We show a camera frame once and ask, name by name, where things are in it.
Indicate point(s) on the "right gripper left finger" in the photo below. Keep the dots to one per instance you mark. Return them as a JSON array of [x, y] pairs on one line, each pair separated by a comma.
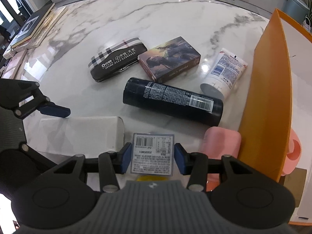
[[112, 163]]

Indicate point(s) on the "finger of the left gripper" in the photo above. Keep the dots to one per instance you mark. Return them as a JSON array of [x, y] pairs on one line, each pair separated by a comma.
[[51, 109]]

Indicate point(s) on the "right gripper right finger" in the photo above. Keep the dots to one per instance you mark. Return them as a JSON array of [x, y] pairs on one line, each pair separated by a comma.
[[193, 164]]

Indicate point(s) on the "pink bottle with coral cap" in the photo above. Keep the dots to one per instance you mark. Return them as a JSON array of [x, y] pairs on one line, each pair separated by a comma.
[[220, 141]]

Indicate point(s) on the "yellow tape measure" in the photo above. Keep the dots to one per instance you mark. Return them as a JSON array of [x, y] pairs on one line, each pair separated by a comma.
[[151, 178]]

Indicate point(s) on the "white rectangular box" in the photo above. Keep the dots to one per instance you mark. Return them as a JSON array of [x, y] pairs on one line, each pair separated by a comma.
[[89, 136]]

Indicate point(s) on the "small silver labelled box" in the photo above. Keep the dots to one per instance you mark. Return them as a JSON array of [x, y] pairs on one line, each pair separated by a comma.
[[153, 154]]

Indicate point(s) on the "dark blue spray can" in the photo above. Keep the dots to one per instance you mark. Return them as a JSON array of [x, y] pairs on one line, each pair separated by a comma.
[[173, 101]]

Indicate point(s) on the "plaid glasses case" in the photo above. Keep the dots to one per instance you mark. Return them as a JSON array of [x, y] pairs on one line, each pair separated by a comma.
[[115, 59]]

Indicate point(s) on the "pink cylindrical cup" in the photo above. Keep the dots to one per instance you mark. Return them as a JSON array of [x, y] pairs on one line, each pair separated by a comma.
[[293, 154]]

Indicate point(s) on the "white Vaseline tube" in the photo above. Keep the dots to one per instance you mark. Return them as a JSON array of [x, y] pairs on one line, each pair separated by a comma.
[[224, 74]]

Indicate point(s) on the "brown cardboard cube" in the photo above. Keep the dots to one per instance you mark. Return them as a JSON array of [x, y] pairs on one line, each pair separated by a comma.
[[295, 182]]

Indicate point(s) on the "dark illustrated card box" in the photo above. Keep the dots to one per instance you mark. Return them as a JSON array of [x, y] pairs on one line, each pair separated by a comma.
[[169, 60]]

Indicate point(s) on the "pink small case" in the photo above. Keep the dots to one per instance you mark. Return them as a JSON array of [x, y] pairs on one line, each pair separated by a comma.
[[14, 65]]

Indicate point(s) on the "stack of books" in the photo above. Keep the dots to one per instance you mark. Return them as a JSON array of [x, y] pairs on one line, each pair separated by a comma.
[[35, 29]]

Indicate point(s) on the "orange shoe box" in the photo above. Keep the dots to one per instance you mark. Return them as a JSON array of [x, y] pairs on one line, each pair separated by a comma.
[[278, 104]]

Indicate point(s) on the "pastel woven basket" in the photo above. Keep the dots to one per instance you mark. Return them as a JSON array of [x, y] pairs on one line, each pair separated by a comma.
[[307, 24]]

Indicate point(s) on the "blue-grey trash can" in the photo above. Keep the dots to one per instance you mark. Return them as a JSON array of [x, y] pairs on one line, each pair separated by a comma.
[[296, 9]]

